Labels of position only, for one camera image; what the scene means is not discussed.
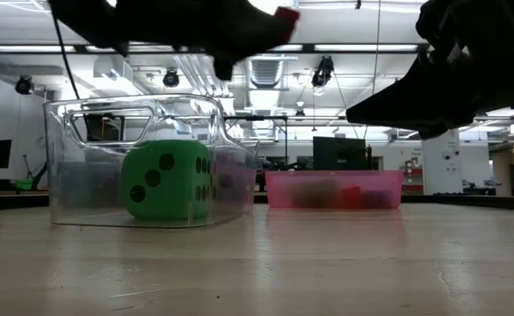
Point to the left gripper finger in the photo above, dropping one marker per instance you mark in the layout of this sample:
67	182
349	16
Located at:
248	30

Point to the small green bucket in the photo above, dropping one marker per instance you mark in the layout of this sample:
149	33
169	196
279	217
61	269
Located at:
25	184

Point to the white pillar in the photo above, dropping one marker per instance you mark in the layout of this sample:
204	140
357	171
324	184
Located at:
441	167

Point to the black aluminium table frame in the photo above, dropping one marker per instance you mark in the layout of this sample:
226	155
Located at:
458	202

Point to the black background rig frame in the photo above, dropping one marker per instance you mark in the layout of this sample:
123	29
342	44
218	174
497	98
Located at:
248	117

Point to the clear plastic bin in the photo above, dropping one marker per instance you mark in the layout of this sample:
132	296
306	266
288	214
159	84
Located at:
63	175

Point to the black ceiling spotlight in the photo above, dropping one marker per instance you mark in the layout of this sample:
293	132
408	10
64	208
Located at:
171	78
322	72
23	85

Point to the small red building block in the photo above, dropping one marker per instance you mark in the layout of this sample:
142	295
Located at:
289	24

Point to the purple foam die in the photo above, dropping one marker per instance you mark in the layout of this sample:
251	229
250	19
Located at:
236	169

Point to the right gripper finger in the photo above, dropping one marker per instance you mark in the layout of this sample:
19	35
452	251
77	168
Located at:
414	101

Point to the pink plastic bin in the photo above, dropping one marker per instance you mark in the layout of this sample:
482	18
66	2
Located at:
283	188

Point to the large black monitor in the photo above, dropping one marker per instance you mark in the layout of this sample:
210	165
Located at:
340	153

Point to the green foam die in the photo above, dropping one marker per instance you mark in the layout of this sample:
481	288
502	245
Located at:
173	199

